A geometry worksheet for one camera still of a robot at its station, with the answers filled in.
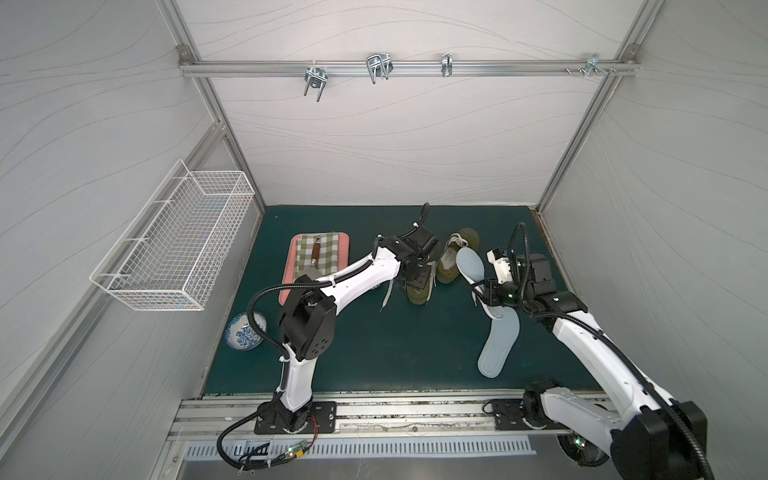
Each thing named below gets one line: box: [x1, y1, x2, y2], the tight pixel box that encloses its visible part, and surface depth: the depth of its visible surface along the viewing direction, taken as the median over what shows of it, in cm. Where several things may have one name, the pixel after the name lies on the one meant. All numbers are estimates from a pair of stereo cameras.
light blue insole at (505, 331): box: [472, 293, 520, 379], surface depth 86 cm
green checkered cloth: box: [295, 234, 339, 281], surface depth 109 cm
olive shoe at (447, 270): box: [436, 227, 480, 284], surface depth 103 cm
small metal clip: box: [441, 52, 453, 77], surface depth 80 cm
